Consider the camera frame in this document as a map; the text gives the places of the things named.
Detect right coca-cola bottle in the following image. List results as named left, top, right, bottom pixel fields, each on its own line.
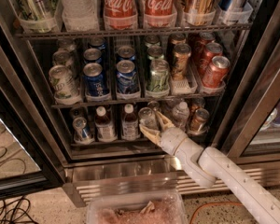
left=144, top=0, right=173, bottom=28

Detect small water bottle bottom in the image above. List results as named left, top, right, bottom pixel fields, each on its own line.
left=171, top=102, right=189, bottom=130

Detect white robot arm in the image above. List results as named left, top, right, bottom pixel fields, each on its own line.
left=139, top=111, right=280, bottom=224

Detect clear plastic bin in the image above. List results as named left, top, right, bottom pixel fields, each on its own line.
left=86, top=189, right=187, bottom=224

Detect left coca-cola bottle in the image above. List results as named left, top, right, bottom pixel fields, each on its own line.
left=104, top=0, right=136, bottom=30

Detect blue pepsi can front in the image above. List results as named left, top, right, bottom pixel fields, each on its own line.
left=83, top=63, right=109, bottom=97

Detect copper can bottom right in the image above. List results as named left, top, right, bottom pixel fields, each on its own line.
left=189, top=108, right=209, bottom=132

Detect fridge bottom vent grille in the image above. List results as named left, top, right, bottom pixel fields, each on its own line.
left=63, top=161, right=280, bottom=207

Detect gold tall can top shelf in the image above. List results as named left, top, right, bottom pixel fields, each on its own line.
left=176, top=0, right=216, bottom=27

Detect brown tea bottle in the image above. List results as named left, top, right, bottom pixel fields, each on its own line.
left=121, top=104, right=139, bottom=141
left=95, top=106, right=117, bottom=142

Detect right brown tea bottle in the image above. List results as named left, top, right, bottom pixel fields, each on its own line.
left=121, top=104, right=139, bottom=141

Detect silver green 7up can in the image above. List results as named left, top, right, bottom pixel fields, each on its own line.
left=138, top=107, right=158, bottom=130

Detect fridge left glass door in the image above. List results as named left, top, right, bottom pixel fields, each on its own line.
left=0, top=11, right=65, bottom=201

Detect gold brown can front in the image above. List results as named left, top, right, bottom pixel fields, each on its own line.
left=171, top=43, right=191, bottom=80

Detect black cables on floor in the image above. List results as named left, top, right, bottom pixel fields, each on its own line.
left=0, top=196, right=40, bottom=224

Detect clear water bottle top shelf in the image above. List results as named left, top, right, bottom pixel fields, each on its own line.
left=61, top=0, right=99, bottom=32

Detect white green can front left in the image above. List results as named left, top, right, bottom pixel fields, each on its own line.
left=49, top=65, right=81, bottom=105

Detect green tall can top shelf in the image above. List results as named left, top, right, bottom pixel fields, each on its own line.
left=16, top=0, right=59, bottom=33

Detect red can back right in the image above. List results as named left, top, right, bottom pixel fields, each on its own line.
left=193, top=32, right=216, bottom=62

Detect fridge right glass door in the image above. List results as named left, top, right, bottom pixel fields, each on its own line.
left=212, top=0, right=280, bottom=164

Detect fridge glass door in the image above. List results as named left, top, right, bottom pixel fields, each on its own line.
left=0, top=11, right=65, bottom=201
left=212, top=0, right=280, bottom=164

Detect red can middle right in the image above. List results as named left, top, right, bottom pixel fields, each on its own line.
left=197, top=42, right=223, bottom=77

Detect red can front right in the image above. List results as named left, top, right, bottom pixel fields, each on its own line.
left=202, top=56, right=231, bottom=88

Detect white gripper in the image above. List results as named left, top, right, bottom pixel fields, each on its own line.
left=139, top=111, right=188, bottom=155

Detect silver blue tall can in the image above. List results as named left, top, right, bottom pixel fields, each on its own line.
left=218, top=0, right=247, bottom=25

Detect red can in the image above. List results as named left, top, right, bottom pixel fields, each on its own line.
left=193, top=32, right=216, bottom=62
left=197, top=42, right=223, bottom=77
left=202, top=56, right=231, bottom=88

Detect coca-cola bottle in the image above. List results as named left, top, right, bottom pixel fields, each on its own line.
left=144, top=0, right=173, bottom=28
left=104, top=0, right=136, bottom=30

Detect blue can front centre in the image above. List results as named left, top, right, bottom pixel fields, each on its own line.
left=116, top=60, right=139, bottom=94

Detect green mountain dew can front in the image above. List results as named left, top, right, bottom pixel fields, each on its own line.
left=147, top=59, right=169, bottom=92

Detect blue silver can bottom left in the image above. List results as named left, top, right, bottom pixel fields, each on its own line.
left=73, top=117, right=92, bottom=144

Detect left brown tea bottle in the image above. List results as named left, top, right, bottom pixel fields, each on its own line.
left=95, top=106, right=117, bottom=142

